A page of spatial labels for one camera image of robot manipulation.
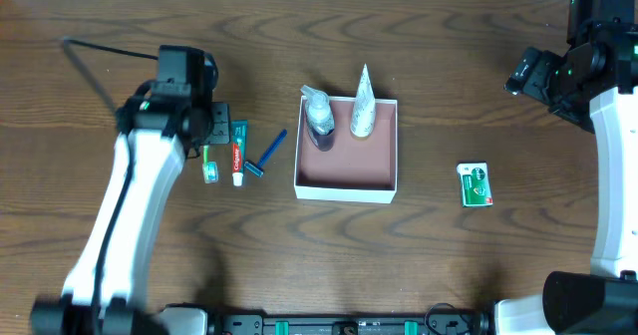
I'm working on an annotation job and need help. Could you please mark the Colgate toothpaste tube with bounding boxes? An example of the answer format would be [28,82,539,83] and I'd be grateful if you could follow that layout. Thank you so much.
[230,120,248,187]

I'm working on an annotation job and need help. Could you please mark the green white toothbrush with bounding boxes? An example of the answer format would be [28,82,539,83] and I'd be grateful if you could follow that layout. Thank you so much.
[201,145,218,183]

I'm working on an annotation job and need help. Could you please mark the clear soap pump bottle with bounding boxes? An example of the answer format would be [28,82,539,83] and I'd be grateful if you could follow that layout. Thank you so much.
[300,85,335,152]

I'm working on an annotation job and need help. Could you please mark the white cream tube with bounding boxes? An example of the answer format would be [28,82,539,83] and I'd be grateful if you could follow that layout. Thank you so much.
[350,65,376,139]

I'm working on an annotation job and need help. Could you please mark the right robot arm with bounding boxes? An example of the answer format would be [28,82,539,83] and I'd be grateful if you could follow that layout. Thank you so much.
[490,0,637,334]

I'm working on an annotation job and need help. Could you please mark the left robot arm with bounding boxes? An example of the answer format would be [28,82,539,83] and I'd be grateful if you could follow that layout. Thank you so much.
[30,83,228,334]

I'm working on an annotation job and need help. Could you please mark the blue disposable razor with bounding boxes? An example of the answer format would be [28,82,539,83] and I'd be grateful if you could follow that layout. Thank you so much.
[244,130,287,177]

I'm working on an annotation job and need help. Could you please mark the green soap box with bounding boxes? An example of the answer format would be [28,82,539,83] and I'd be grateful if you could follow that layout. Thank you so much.
[457,163,493,207]

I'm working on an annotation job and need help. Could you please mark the white box pink interior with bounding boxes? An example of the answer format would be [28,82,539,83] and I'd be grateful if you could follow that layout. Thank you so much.
[293,97,399,204]

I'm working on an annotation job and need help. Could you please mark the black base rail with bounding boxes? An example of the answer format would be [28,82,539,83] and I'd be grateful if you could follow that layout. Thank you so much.
[159,304,494,335]

